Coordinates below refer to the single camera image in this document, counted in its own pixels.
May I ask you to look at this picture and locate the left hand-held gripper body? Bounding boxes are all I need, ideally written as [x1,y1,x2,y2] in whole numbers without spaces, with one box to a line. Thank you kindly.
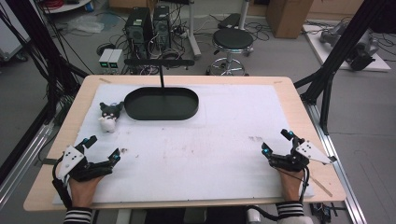
[56,145,114,183]

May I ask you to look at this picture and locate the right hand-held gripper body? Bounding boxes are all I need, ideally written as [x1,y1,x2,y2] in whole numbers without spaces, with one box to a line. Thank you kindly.
[268,140,338,173]

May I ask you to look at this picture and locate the person's right hand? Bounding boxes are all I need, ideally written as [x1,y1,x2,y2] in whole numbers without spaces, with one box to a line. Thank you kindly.
[276,167,304,203]

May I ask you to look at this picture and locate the person's left hand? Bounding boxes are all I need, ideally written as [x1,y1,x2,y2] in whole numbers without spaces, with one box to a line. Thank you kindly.
[68,175,105,209]

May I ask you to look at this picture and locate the black and white plush toy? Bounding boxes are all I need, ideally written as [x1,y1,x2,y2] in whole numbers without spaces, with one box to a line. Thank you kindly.
[98,101,125,134]

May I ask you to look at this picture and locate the thin wooden stick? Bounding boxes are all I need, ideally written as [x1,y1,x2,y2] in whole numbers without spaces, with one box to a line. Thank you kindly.
[309,175,333,198]

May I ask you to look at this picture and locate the small black parts on floor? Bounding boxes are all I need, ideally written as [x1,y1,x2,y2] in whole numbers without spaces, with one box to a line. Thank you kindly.
[309,202,345,224]

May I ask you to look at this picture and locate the white foam mat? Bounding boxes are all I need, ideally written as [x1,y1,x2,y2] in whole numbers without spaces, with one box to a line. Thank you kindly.
[51,82,315,205]

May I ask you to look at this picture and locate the black stand with oval tray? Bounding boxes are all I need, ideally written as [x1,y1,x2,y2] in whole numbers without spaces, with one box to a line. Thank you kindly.
[123,58,200,122]

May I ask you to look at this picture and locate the white power supply box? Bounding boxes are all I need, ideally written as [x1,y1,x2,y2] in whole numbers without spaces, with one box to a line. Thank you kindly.
[98,48,114,75]
[107,49,124,75]

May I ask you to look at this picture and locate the black round stool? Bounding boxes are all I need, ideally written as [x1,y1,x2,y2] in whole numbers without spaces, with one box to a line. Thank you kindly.
[205,27,255,77]

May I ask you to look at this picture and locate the white board with robot parts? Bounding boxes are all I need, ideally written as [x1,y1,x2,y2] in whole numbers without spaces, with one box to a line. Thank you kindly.
[302,21,392,73]

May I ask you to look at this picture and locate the clear plastic bag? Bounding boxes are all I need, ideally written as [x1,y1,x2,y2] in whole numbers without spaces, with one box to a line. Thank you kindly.
[65,14,106,35]

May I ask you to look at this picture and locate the brown cardboard box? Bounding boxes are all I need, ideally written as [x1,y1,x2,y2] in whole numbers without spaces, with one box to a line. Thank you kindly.
[265,0,315,39]

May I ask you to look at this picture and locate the large black computer tower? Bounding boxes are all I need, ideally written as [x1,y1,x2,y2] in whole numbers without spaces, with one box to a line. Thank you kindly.
[124,7,154,60]

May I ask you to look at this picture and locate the black foot pedal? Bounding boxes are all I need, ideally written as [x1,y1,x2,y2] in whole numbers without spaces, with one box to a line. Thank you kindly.
[217,12,241,30]

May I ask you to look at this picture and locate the slim black computer tower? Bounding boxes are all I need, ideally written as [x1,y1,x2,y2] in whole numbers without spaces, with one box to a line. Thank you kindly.
[152,5,172,51]

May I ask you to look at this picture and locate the white desk leg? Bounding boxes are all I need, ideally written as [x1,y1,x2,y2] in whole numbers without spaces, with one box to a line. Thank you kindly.
[186,0,203,61]

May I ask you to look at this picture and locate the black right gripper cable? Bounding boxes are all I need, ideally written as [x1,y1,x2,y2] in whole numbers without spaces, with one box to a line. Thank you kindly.
[299,165,312,203]

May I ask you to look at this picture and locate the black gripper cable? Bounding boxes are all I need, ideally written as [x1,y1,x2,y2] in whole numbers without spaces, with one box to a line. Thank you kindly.
[299,165,312,203]
[51,157,74,210]

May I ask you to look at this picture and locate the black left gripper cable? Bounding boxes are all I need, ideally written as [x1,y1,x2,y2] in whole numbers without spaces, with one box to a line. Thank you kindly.
[51,157,74,210]

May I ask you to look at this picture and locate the aluminium rail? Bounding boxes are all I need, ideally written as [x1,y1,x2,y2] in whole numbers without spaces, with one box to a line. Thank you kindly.
[304,100,369,224]
[0,122,54,210]

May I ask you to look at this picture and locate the thick black cable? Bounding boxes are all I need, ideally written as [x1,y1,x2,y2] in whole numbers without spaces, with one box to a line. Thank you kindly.
[245,204,280,222]

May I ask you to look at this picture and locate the black metal frame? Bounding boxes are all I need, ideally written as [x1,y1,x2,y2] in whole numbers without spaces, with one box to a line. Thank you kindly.
[0,0,90,185]
[292,0,396,136]

